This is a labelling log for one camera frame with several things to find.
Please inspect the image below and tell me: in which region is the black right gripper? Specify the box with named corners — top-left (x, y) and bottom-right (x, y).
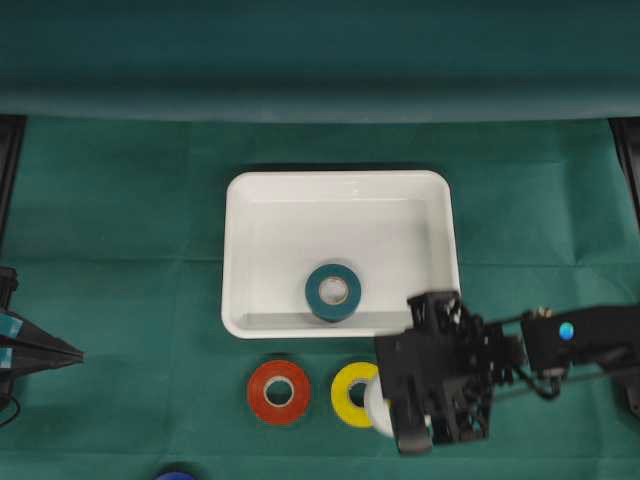
top-left (374, 291), bottom-right (525, 455)

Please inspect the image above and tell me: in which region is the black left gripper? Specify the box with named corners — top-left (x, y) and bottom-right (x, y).
top-left (1, 266), bottom-right (84, 400)

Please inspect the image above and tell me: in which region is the white tape roll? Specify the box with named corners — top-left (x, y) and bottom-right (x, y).
top-left (364, 375), bottom-right (394, 438)

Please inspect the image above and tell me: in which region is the yellow tape roll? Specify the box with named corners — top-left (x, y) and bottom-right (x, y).
top-left (330, 361), bottom-right (378, 429)

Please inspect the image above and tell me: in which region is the red tape roll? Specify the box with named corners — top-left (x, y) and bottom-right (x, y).
top-left (247, 360), bottom-right (312, 426)

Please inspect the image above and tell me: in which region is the green tape roll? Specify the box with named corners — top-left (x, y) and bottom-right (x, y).
top-left (305, 263), bottom-right (362, 323)

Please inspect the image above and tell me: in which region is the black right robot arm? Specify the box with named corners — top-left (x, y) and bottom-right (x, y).
top-left (374, 291), bottom-right (639, 455)

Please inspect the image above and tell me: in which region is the blue tape roll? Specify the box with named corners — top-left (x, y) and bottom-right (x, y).
top-left (153, 469), bottom-right (196, 480)

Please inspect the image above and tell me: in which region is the white rectangular plastic tray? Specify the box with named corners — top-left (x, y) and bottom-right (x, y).
top-left (221, 170), bottom-right (460, 339)

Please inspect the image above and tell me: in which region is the green table cloth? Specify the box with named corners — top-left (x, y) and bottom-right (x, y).
top-left (1, 1), bottom-right (639, 479)

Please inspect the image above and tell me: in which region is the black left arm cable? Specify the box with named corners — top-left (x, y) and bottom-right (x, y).
top-left (0, 392), bottom-right (22, 430)

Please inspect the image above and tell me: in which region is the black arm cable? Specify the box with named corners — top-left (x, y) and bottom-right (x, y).
top-left (0, 392), bottom-right (22, 430)
top-left (492, 359), bottom-right (640, 401)

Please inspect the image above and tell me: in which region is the black left table rail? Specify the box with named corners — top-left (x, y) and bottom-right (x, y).
top-left (0, 114), bottom-right (27, 241)

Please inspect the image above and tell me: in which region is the black table rail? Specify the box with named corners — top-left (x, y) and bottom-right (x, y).
top-left (608, 117), bottom-right (640, 217)
top-left (0, 114), bottom-right (27, 241)

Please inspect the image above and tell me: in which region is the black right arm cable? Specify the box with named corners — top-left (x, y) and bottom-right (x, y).
top-left (492, 359), bottom-right (640, 401)

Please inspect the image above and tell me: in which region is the black right table rail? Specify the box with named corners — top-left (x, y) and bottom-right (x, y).
top-left (608, 117), bottom-right (640, 217)

